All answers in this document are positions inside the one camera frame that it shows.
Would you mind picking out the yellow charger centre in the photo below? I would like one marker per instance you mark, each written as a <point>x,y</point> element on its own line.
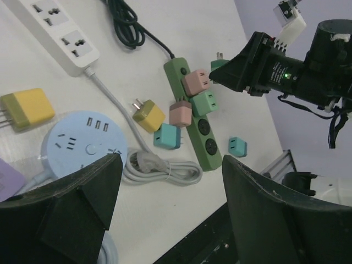
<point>148,115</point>

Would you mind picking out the green charger top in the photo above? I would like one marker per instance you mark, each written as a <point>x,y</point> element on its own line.
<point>220,61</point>

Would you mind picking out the white power strip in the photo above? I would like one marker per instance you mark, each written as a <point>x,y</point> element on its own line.
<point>58,33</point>

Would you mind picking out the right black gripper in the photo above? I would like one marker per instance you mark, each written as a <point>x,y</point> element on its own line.
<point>259,68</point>

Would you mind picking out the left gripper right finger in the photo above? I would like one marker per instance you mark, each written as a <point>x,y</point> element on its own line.
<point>275,224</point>

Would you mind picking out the green power strip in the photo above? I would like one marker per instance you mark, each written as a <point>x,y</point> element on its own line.
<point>200,132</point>

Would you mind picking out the purple power strip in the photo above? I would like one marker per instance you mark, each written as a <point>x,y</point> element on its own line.
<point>11,181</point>

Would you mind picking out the teal charger centre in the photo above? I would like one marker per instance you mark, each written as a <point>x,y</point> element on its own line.
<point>167,137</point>

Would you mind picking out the teal charger right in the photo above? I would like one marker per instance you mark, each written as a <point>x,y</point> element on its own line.
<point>237,147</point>

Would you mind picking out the round blue power strip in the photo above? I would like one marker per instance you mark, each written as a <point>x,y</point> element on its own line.
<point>78,140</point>

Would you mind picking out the green charger bottom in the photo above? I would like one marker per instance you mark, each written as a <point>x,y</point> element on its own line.
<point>203,103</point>

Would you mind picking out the green charger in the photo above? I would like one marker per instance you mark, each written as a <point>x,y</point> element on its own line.
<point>220,61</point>
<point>203,103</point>

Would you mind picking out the yellow charger left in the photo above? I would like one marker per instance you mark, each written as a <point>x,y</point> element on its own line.
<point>26,109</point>

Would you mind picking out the yellow charger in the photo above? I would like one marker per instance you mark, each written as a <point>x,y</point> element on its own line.
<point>148,115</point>
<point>26,109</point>

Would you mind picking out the teal charger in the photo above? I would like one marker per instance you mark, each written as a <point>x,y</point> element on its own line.
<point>237,147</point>
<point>167,137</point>

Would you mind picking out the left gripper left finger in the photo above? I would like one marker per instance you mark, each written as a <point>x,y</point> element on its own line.
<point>63,221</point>

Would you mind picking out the pink charger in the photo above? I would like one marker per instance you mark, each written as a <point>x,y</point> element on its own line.
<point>180,113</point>
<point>196,82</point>

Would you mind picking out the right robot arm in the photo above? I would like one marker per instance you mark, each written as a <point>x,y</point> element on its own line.
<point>323,78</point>

